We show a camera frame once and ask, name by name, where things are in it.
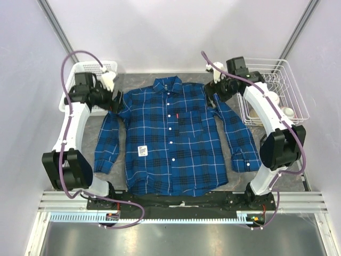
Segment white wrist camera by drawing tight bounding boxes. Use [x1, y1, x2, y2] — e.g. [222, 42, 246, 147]
[101, 67, 117, 92]
[206, 62, 227, 84]

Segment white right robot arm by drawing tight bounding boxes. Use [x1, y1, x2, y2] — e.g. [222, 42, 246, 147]
[205, 57, 306, 210]

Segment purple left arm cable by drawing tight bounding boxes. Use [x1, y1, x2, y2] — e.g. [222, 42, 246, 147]
[60, 50, 146, 230]

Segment blue plaid shirt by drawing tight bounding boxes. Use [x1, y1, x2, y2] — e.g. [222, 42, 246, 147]
[94, 76, 261, 196]

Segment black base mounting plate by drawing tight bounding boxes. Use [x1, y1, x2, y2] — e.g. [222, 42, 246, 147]
[86, 190, 276, 212]

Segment white ceramic bowl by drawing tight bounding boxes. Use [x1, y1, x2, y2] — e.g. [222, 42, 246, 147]
[267, 91, 280, 105]

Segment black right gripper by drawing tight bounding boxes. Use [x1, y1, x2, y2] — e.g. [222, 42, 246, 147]
[203, 73, 238, 109]

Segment white wire dish rack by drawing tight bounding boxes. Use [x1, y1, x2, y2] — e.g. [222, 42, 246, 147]
[245, 58, 310, 124]

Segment pink patterned bowl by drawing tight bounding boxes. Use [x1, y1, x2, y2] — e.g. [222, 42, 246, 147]
[281, 107, 296, 119]

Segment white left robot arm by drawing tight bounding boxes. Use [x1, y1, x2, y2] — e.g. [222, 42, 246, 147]
[42, 71, 123, 210]

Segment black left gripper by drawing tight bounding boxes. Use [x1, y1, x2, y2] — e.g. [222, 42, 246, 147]
[90, 81, 124, 115]

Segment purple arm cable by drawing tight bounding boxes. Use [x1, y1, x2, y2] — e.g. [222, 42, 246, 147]
[60, 50, 146, 230]
[200, 50, 307, 230]

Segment beige ceramic bowl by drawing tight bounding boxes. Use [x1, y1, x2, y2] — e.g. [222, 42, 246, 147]
[249, 109, 260, 122]

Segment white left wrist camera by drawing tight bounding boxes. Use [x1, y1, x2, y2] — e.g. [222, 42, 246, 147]
[101, 67, 117, 92]

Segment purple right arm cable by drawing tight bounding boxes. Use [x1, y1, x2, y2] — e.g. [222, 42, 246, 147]
[200, 50, 307, 230]

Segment white perforated plastic basket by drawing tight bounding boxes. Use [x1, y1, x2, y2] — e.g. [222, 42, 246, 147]
[59, 60, 118, 116]

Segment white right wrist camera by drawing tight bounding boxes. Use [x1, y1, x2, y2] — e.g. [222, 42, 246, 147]
[206, 62, 227, 84]

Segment white slotted cable duct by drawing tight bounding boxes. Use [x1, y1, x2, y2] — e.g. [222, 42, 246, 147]
[50, 211, 265, 225]

